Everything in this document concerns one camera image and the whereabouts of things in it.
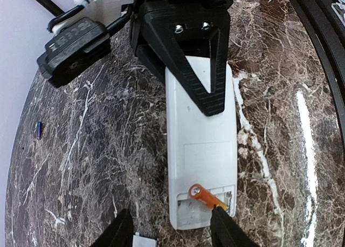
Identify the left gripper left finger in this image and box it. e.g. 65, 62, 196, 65
91, 209, 134, 247

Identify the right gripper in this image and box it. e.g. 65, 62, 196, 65
130, 0, 233, 116

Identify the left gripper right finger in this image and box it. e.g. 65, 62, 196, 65
210, 207, 258, 247

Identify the white battery cover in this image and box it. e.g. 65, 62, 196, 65
132, 232, 157, 247

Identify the orange battery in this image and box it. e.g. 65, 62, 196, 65
189, 183, 228, 211

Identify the white remote control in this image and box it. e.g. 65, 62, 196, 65
165, 65, 238, 230

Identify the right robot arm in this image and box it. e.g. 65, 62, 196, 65
79, 0, 233, 116

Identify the blue purple battery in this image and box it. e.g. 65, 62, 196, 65
37, 121, 44, 140

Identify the left black frame post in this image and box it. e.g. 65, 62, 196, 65
35, 0, 64, 17

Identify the black front rail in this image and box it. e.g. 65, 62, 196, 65
285, 0, 345, 118

